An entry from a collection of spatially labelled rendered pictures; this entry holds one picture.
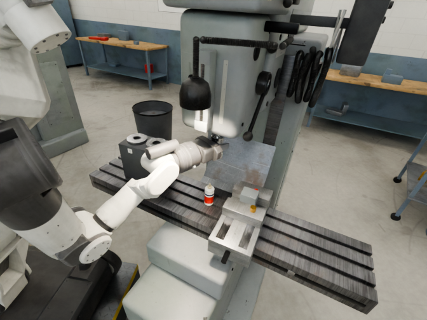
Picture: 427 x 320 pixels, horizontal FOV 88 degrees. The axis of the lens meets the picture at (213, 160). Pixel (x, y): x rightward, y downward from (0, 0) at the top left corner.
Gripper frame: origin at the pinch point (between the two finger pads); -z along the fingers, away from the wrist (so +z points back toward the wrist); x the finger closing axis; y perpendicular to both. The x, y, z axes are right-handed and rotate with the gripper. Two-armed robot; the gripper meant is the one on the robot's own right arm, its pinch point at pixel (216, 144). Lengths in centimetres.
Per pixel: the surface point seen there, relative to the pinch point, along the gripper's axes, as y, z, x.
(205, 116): -15.4, 11.5, -6.0
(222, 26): -36.7, 7.8, -6.0
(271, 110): -3.7, -37.6, 4.4
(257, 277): 103, -32, -16
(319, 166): 120, -226, 28
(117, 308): 84, 44, 14
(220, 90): -22.1, 7.3, -6.7
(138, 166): 21.6, 16.2, 33.1
